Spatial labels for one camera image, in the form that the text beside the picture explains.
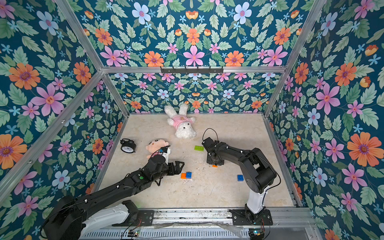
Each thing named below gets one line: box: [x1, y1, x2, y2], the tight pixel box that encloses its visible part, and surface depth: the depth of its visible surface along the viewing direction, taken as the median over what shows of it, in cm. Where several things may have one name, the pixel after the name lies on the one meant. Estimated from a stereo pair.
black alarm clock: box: [120, 138, 137, 154], surface depth 95 cm
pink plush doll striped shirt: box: [145, 139, 169, 159], surface depth 95 cm
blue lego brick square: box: [186, 172, 193, 179], surface depth 88 cm
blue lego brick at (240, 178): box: [237, 174, 244, 182], surface depth 87 cm
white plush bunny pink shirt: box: [164, 103, 197, 139], surface depth 104 cm
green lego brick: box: [194, 145, 205, 152], surface depth 101 cm
